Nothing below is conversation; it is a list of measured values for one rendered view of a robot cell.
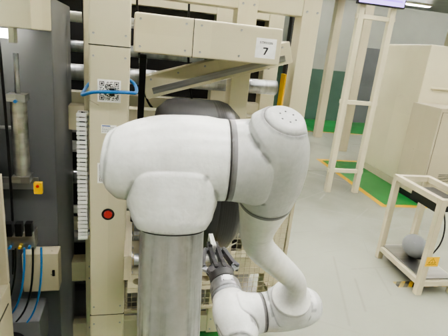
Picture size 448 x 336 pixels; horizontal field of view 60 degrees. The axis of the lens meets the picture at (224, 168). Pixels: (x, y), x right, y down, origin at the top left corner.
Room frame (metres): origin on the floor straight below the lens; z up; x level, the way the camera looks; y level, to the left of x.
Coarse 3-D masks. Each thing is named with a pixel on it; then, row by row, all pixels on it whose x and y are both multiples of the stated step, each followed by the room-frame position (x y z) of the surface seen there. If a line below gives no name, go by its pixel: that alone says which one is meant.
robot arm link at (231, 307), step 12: (228, 288) 0.91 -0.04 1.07; (216, 300) 0.88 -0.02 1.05; (228, 300) 0.86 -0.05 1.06; (240, 300) 0.85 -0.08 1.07; (252, 300) 0.86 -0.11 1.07; (264, 300) 0.86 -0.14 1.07; (216, 312) 0.84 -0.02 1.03; (228, 312) 0.82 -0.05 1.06; (240, 312) 0.82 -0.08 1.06; (252, 312) 0.83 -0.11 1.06; (264, 312) 0.84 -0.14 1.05; (216, 324) 0.82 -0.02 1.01; (228, 324) 0.79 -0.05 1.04; (240, 324) 0.79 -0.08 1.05; (252, 324) 0.80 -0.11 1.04; (264, 324) 0.83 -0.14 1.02
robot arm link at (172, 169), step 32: (128, 128) 0.55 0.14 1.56; (160, 128) 0.55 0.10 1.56; (192, 128) 0.55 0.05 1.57; (224, 128) 0.57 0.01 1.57; (128, 160) 0.52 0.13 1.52; (160, 160) 0.52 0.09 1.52; (192, 160) 0.52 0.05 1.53; (224, 160) 0.53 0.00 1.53; (128, 192) 0.52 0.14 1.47; (160, 192) 0.51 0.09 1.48; (192, 192) 0.52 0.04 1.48; (224, 192) 0.54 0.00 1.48; (160, 224) 0.50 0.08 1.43; (192, 224) 0.51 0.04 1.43; (160, 256) 0.50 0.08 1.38; (192, 256) 0.52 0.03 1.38; (160, 288) 0.49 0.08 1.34; (192, 288) 0.51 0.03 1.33; (160, 320) 0.48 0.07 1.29; (192, 320) 0.50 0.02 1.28
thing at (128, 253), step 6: (126, 222) 1.47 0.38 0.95; (132, 222) 1.52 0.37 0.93; (126, 228) 1.42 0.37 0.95; (132, 228) 1.51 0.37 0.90; (126, 234) 1.37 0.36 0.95; (126, 240) 1.32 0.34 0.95; (126, 246) 1.28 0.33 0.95; (132, 246) 1.31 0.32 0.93; (126, 252) 1.23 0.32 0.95; (132, 252) 1.27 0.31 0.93; (126, 258) 1.21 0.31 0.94; (132, 258) 1.23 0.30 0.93; (126, 264) 1.21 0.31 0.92; (132, 264) 1.24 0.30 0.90; (126, 270) 1.21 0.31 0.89; (126, 276) 1.21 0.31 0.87
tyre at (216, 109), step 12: (168, 108) 1.35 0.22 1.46; (180, 108) 1.34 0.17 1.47; (192, 108) 1.35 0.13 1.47; (204, 108) 1.37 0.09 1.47; (216, 108) 1.39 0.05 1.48; (228, 108) 1.41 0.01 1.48; (228, 204) 1.19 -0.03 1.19; (216, 216) 1.18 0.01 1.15; (228, 216) 1.19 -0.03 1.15; (216, 228) 1.20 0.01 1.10; (228, 228) 1.21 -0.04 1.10; (204, 240) 1.21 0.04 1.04; (216, 240) 1.22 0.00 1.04; (228, 240) 1.25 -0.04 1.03
